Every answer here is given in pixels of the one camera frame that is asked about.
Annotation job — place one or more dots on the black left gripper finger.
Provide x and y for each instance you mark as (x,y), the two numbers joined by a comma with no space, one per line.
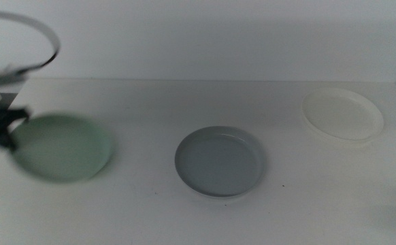
(17,114)
(4,142)

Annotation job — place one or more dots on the green shallow bowl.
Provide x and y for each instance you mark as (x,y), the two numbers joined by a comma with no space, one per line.
(62,148)

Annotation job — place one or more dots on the grey shallow bowl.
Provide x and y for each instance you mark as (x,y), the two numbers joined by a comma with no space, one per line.
(220,163)

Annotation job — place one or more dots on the white shallow bowl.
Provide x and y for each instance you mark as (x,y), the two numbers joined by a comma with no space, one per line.
(342,114)

